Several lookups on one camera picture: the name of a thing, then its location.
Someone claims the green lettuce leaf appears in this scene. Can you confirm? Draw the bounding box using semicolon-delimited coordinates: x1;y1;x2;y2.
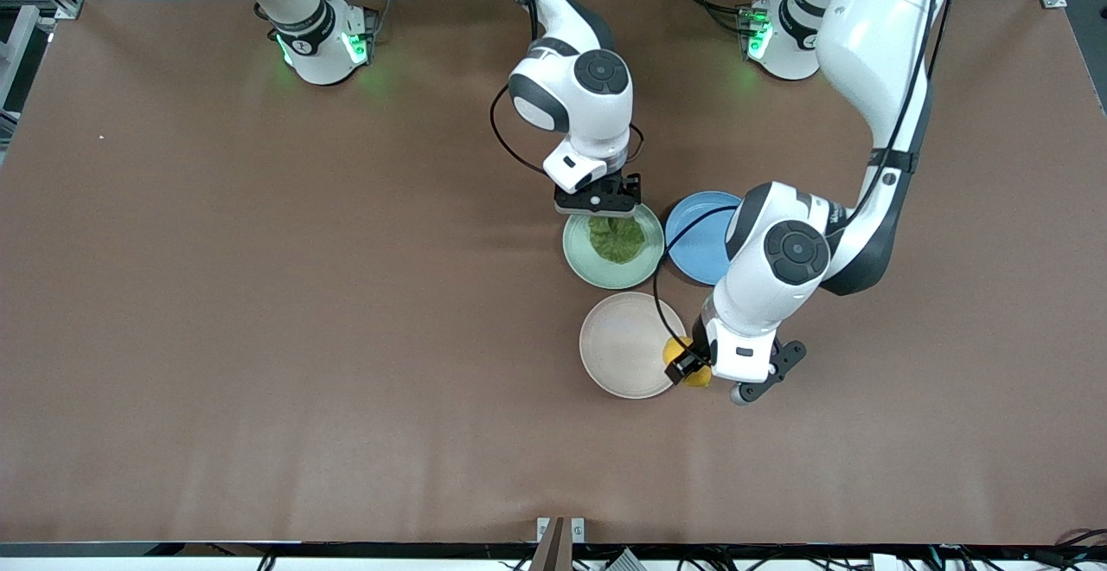
588;215;647;265

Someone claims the black left arm base connector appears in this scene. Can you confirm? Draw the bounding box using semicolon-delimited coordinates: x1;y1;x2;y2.
733;0;772;60

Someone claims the pale green plate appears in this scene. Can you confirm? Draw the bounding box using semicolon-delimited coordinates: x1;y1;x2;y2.
562;210;665;290

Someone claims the yellow lemon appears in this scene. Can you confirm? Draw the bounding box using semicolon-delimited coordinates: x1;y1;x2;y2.
662;337;713;389

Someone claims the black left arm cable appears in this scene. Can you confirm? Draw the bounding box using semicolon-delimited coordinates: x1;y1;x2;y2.
652;0;945;350

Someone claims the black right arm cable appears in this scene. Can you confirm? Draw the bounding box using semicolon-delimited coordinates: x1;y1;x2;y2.
490;0;646;179

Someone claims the beige plate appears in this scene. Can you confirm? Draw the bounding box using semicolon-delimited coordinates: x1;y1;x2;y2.
579;292;689;400

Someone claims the brown post under bracket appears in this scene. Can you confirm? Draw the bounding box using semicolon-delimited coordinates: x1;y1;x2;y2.
529;516;573;571

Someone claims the blue plate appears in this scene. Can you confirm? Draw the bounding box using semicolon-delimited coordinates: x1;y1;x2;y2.
664;190;746;286

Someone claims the grey metal side stand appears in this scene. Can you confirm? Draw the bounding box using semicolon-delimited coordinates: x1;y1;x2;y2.
0;2;41;150

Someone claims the black right arm base connector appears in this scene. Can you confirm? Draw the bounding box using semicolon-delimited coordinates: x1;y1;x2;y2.
346;2;384;66

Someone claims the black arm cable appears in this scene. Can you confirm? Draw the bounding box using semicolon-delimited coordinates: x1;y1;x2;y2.
652;0;945;350
490;0;646;179

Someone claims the silver table edge bracket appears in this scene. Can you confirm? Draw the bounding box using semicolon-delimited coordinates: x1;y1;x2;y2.
536;516;586;545

